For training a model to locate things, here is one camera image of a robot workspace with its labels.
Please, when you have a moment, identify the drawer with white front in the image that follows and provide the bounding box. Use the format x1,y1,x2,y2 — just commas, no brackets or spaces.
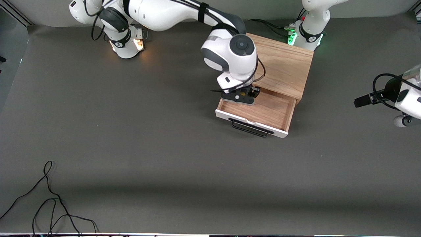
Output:
215,86,298,139

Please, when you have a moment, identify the black velcro arm strap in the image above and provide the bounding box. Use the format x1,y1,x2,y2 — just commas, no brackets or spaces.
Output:
197,3,210,23

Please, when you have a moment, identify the thin black loose cable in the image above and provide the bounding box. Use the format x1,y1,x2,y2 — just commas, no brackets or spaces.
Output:
0,161,81,237
32,197,99,237

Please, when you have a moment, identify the black left base cable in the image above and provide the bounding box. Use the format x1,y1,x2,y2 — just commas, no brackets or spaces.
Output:
247,7,308,38

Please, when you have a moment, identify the wooden drawer cabinet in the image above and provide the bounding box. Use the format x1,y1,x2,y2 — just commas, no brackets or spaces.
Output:
245,32,314,106

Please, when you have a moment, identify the black drawer handle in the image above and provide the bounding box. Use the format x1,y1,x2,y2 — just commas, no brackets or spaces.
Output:
229,118,274,138

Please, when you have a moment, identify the grey aluminium frame rail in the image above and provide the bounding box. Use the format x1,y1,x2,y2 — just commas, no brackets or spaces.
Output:
0,0,33,27

